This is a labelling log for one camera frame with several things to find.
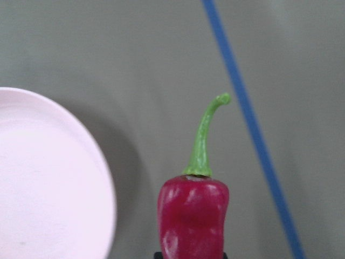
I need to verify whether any red chili pepper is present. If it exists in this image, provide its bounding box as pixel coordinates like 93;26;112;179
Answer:
153;93;230;258

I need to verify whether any pink plate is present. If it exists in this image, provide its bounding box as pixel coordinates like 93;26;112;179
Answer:
1;87;117;258

